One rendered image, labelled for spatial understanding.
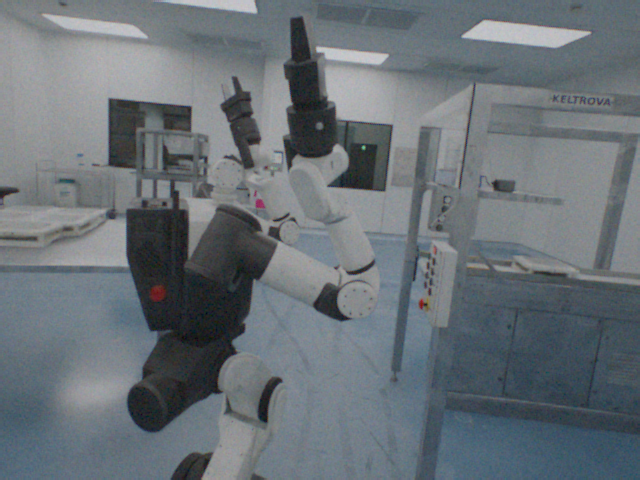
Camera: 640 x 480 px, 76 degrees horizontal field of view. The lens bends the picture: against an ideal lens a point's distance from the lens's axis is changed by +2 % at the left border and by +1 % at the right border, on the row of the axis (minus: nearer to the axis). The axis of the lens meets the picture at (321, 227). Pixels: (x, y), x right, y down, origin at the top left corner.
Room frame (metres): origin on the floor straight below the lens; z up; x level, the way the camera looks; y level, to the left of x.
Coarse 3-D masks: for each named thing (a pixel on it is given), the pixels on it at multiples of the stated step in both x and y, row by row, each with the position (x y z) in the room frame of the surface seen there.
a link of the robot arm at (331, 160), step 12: (336, 132) 0.73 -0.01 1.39; (288, 144) 0.76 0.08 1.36; (300, 144) 0.71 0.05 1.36; (312, 144) 0.71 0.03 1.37; (324, 144) 0.71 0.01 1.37; (336, 144) 0.73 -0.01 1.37; (288, 156) 0.78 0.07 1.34; (300, 156) 0.74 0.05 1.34; (312, 156) 0.73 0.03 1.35; (324, 156) 0.73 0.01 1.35; (336, 156) 0.76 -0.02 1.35; (288, 168) 0.79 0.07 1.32; (324, 168) 0.73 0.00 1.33; (336, 168) 0.76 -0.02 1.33; (324, 180) 0.73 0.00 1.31
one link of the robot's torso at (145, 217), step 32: (128, 224) 0.82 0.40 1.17; (160, 224) 0.85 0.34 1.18; (192, 224) 0.84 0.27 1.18; (128, 256) 0.82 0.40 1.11; (160, 256) 0.85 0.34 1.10; (160, 288) 0.83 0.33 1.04; (192, 288) 0.85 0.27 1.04; (160, 320) 0.86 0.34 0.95; (192, 320) 0.87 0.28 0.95; (224, 320) 0.90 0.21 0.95
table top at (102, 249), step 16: (112, 224) 2.49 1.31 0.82; (64, 240) 2.00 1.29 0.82; (80, 240) 2.03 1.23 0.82; (96, 240) 2.06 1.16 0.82; (112, 240) 2.09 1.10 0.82; (0, 256) 1.65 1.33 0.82; (16, 256) 1.67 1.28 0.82; (32, 256) 1.69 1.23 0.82; (48, 256) 1.71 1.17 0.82; (64, 256) 1.73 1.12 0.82; (80, 256) 1.75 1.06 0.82; (96, 256) 1.77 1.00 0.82; (112, 256) 1.79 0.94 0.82; (48, 272) 1.59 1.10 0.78; (64, 272) 1.61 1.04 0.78; (80, 272) 1.63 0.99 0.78; (96, 272) 1.64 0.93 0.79; (112, 272) 1.66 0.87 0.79; (128, 272) 1.67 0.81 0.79
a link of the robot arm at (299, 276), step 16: (288, 256) 0.77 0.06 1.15; (304, 256) 0.80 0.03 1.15; (272, 272) 0.75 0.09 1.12; (288, 272) 0.75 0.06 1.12; (304, 272) 0.76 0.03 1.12; (320, 272) 0.77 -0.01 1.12; (336, 272) 0.80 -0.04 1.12; (288, 288) 0.76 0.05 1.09; (304, 288) 0.76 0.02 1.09; (320, 288) 0.76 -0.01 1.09; (336, 288) 0.76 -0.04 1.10; (352, 288) 0.74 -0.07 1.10; (368, 288) 0.75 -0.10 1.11; (320, 304) 0.75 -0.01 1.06; (336, 304) 0.76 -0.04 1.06; (352, 304) 0.75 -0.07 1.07; (368, 304) 0.75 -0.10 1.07; (336, 320) 0.76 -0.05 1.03
